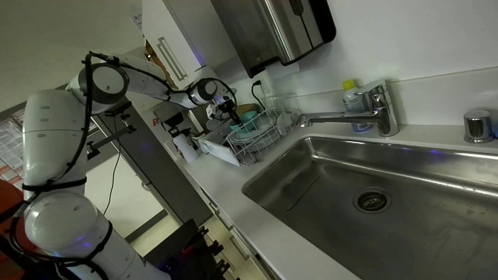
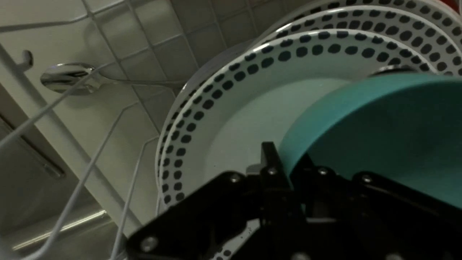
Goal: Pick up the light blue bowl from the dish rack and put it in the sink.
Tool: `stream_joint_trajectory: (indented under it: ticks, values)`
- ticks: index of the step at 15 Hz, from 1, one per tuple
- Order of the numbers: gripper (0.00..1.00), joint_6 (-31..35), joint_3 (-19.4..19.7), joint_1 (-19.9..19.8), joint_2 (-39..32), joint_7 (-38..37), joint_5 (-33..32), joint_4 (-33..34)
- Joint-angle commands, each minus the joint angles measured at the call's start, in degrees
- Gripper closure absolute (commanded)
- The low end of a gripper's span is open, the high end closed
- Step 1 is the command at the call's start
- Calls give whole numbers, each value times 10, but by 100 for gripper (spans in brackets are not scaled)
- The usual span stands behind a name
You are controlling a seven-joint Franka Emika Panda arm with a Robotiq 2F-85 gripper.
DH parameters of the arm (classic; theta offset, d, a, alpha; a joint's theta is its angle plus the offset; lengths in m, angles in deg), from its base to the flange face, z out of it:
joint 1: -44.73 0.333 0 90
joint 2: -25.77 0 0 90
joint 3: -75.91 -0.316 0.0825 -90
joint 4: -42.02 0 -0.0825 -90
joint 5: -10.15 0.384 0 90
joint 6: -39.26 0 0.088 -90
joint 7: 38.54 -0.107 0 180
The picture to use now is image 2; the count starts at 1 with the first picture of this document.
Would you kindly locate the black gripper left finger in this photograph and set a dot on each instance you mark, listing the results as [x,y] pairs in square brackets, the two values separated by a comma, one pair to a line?
[269,164]

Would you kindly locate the light blue bowl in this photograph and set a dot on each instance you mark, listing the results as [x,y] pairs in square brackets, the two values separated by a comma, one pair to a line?
[385,125]

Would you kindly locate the chrome spoon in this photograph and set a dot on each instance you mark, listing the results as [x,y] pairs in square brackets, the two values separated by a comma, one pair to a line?
[66,77]

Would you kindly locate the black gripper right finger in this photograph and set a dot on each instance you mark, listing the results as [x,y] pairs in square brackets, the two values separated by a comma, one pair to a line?
[376,217]

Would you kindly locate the white plate black dots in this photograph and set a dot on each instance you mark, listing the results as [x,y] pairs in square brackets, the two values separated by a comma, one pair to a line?
[424,12]
[251,120]
[366,24]

